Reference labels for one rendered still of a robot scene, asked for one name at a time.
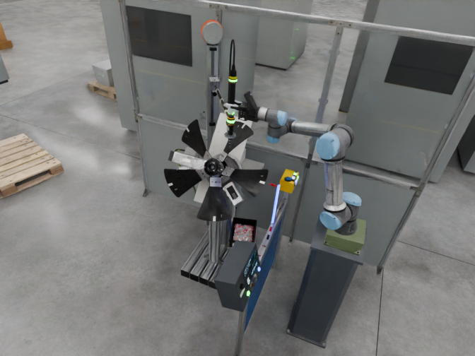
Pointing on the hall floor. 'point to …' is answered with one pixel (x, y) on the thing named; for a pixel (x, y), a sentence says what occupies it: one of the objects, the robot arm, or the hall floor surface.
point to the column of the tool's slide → (210, 95)
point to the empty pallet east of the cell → (24, 164)
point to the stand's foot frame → (198, 265)
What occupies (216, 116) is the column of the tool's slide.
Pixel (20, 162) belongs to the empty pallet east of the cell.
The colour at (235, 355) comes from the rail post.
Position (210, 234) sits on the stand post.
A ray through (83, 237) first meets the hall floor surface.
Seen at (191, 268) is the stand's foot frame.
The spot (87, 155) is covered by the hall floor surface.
